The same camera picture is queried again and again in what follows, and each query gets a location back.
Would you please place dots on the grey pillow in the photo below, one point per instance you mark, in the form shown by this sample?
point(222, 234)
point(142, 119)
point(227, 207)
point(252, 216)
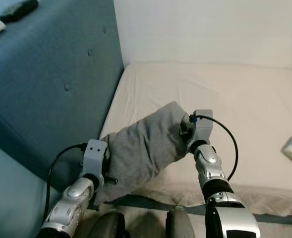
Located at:
point(141, 146)

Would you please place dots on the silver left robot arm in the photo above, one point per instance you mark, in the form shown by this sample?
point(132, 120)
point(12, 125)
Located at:
point(71, 206)

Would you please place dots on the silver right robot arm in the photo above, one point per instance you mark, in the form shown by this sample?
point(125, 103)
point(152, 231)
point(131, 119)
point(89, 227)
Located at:
point(215, 183)

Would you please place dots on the cream sheeted mattress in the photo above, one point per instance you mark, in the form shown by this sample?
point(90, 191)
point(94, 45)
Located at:
point(240, 104)

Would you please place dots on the black right robot foot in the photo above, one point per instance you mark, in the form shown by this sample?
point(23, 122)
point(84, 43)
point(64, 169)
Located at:
point(179, 224)

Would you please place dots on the black remote control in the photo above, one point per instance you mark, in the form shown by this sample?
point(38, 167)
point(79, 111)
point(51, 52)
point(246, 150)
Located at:
point(19, 10)

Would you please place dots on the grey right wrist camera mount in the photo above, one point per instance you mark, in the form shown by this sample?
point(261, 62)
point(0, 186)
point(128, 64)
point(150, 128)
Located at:
point(203, 126)

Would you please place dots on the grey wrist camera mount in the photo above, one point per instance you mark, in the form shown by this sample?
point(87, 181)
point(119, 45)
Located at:
point(203, 126)
point(95, 157)

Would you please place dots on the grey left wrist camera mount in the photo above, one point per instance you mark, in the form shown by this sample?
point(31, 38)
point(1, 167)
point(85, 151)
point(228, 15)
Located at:
point(95, 157)

